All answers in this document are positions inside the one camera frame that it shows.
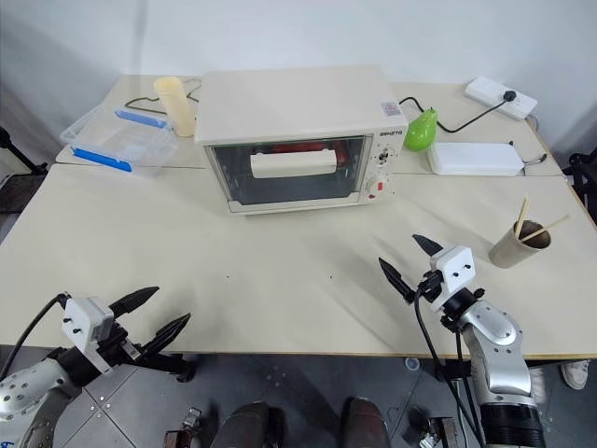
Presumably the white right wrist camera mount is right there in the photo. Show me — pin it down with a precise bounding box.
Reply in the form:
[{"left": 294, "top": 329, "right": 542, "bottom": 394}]
[{"left": 427, "top": 245, "right": 475, "bottom": 314}]

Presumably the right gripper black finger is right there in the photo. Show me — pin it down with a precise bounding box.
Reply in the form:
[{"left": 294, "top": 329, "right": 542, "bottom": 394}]
[
  {"left": 378, "top": 257, "right": 418, "bottom": 306},
  {"left": 411, "top": 233, "right": 442, "bottom": 259}
]

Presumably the cream countertop toaster oven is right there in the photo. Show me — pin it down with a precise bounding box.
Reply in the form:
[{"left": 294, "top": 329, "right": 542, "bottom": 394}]
[{"left": 193, "top": 64, "right": 410, "bottom": 217}]

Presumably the cream oven door handle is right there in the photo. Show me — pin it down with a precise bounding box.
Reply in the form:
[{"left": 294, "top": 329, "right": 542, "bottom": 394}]
[{"left": 249, "top": 148, "right": 339, "bottom": 179}]

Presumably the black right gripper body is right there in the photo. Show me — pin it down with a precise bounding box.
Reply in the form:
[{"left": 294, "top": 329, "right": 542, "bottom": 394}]
[{"left": 413, "top": 269, "right": 444, "bottom": 303}]

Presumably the green pear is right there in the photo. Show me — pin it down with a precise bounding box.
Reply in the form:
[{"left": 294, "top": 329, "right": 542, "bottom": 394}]
[{"left": 402, "top": 106, "right": 441, "bottom": 152}]

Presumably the black table foot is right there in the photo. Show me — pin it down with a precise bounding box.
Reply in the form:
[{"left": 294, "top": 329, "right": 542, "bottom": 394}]
[{"left": 151, "top": 353, "right": 198, "bottom": 383}]

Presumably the blue container latch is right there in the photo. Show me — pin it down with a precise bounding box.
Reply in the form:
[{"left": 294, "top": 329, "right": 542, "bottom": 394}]
[
  {"left": 69, "top": 146, "right": 134, "bottom": 172},
  {"left": 114, "top": 108, "right": 170, "bottom": 130}
]

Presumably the brown metal bracket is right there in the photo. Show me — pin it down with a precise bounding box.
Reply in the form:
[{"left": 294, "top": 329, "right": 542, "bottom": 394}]
[
  {"left": 418, "top": 416, "right": 462, "bottom": 448},
  {"left": 163, "top": 407, "right": 203, "bottom": 448}
]

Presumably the cream cylindrical cup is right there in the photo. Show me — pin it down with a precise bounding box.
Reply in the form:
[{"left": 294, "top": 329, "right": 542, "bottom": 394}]
[{"left": 153, "top": 76, "right": 198, "bottom": 138}]

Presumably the wooden chopstick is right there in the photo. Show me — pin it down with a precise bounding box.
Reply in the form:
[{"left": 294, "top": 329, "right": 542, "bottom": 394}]
[
  {"left": 516, "top": 195, "right": 530, "bottom": 237},
  {"left": 521, "top": 214, "right": 572, "bottom": 244}
]

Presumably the black tripod stand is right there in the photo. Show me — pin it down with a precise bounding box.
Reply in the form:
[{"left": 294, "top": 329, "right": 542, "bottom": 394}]
[{"left": 0, "top": 124, "right": 49, "bottom": 177}]

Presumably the metal cup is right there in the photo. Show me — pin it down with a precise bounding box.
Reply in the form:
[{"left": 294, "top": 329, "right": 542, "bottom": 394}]
[{"left": 488, "top": 219, "right": 553, "bottom": 271}]

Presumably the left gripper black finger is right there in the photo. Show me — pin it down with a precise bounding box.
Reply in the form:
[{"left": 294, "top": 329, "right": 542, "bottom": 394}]
[
  {"left": 108, "top": 286, "right": 160, "bottom": 324},
  {"left": 138, "top": 312, "right": 193, "bottom": 361}
]

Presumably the black equipment stand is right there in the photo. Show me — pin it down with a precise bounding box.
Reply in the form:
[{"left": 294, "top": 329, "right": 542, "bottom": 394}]
[{"left": 561, "top": 150, "right": 597, "bottom": 217}]

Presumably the white power strip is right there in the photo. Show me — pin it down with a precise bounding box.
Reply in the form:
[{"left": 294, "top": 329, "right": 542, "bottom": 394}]
[{"left": 464, "top": 77, "right": 539, "bottom": 122}]

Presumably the dark rounded shape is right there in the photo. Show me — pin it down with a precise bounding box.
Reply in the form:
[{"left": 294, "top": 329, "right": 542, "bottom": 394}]
[
  {"left": 341, "top": 396, "right": 389, "bottom": 448},
  {"left": 217, "top": 401, "right": 272, "bottom": 448}
]

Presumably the clear plastic storage container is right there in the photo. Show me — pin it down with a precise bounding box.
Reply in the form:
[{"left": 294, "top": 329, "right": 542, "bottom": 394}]
[{"left": 59, "top": 104, "right": 181, "bottom": 181}]

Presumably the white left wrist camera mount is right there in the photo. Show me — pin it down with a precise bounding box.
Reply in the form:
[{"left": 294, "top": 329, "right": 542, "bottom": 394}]
[{"left": 62, "top": 293, "right": 117, "bottom": 375}]

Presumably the white shoe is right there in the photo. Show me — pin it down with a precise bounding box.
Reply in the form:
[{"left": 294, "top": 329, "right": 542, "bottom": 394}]
[{"left": 559, "top": 359, "right": 590, "bottom": 391}]

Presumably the black power cord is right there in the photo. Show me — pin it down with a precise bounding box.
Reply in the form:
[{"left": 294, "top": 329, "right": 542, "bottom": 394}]
[{"left": 397, "top": 95, "right": 507, "bottom": 135}]

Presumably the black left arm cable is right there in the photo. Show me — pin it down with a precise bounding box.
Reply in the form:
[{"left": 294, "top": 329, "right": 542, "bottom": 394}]
[{"left": 0, "top": 292, "right": 69, "bottom": 374}]

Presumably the white rectangular lunch box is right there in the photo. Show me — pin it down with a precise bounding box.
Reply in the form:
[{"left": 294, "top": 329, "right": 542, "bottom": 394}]
[{"left": 424, "top": 141, "right": 526, "bottom": 177}]

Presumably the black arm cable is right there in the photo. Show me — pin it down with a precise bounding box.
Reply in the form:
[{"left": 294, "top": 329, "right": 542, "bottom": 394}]
[
  {"left": 0, "top": 292, "right": 69, "bottom": 374},
  {"left": 413, "top": 279, "right": 489, "bottom": 448}
]

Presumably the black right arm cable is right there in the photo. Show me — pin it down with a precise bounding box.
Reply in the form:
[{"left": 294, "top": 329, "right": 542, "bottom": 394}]
[{"left": 413, "top": 279, "right": 489, "bottom": 448}]

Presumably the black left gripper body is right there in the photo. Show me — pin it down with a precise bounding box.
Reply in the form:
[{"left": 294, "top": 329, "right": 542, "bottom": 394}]
[{"left": 95, "top": 320, "right": 144, "bottom": 372}]

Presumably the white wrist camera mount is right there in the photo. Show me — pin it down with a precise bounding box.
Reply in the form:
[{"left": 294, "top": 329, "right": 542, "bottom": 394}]
[
  {"left": 62, "top": 293, "right": 117, "bottom": 375},
  {"left": 427, "top": 245, "right": 475, "bottom": 314}
]

